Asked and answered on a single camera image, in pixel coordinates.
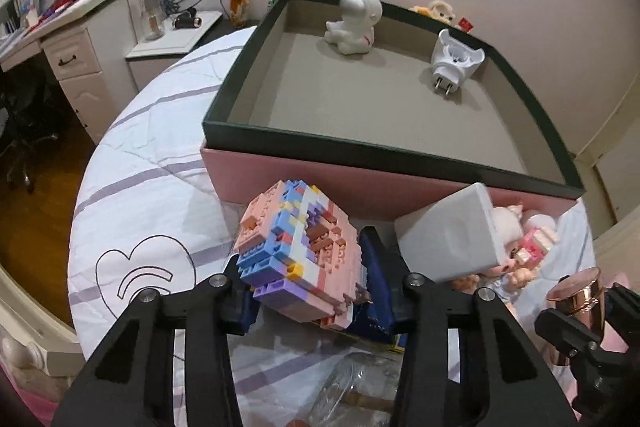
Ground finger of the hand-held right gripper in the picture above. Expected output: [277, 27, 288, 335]
[602, 283, 640, 333]
[534, 307, 637, 423]

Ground orange snack bag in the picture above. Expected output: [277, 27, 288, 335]
[228, 0, 251, 28]

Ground white bed frame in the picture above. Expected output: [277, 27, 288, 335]
[0, 264, 87, 379]

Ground pastel toy brick block model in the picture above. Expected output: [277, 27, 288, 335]
[232, 179, 372, 334]

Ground red desk item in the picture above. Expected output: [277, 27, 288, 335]
[39, 0, 87, 16]

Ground small black webcam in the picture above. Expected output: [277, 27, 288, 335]
[172, 8, 202, 30]

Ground white-haired doll figure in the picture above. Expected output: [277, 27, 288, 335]
[450, 204, 558, 303]

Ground pink bedding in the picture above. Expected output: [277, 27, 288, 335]
[0, 364, 63, 427]

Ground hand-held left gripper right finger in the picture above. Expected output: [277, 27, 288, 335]
[357, 226, 581, 427]

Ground pink box with dark rim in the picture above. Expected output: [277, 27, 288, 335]
[200, 0, 587, 224]

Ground yellow plush toy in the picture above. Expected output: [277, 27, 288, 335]
[409, 0, 459, 26]

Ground rose gold cosmetic tube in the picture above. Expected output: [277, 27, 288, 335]
[546, 268, 609, 366]

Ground clear plastic container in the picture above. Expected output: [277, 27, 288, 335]
[305, 352, 407, 427]

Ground white nightstand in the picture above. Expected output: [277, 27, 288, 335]
[125, 10, 224, 94]

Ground clear bottle with orange cap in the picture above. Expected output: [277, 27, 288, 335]
[136, 0, 166, 42]

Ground white charger block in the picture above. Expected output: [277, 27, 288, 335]
[395, 182, 511, 284]

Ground white desk with drawers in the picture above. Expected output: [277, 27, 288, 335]
[0, 0, 167, 146]

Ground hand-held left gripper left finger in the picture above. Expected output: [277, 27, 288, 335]
[50, 254, 262, 427]

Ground white bear-shaped plug adapter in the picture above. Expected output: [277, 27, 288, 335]
[430, 28, 487, 100]

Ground silver white astronaut figurine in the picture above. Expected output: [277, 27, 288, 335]
[324, 0, 384, 56]

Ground black office chair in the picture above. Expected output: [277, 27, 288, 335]
[0, 67, 63, 194]

